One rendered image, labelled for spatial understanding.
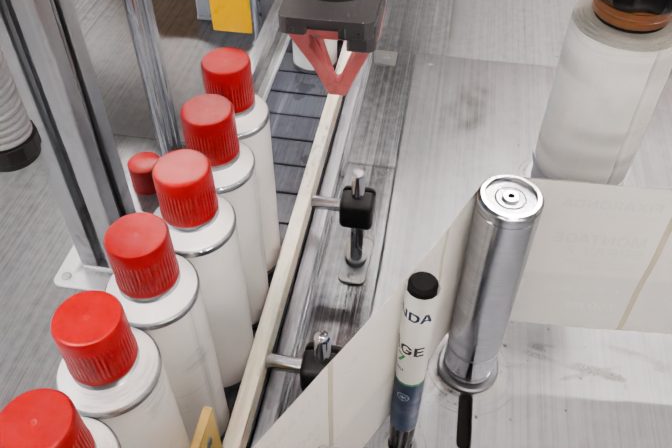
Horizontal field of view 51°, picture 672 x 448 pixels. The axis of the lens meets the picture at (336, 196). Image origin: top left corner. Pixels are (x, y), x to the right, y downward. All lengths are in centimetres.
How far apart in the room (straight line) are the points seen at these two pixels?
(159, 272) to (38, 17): 21
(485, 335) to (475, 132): 31
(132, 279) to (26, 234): 39
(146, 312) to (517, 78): 56
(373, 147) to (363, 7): 32
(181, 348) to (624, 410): 33
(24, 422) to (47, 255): 42
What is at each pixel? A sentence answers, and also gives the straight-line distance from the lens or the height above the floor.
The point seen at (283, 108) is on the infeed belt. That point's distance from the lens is 76.
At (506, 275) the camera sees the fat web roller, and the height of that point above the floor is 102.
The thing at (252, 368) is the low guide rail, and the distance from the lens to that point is 51.
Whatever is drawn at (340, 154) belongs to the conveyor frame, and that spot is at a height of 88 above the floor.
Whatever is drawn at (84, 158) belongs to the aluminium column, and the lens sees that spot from 59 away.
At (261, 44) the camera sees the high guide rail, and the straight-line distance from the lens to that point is 71.
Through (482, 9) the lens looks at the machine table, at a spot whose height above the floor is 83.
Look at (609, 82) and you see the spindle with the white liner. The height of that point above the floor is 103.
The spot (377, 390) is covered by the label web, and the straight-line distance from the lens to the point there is 43.
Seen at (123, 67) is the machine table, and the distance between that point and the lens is 95.
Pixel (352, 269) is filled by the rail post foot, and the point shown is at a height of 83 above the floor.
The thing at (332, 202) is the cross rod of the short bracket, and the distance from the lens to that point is 61.
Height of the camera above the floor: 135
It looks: 46 degrees down
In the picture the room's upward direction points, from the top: straight up
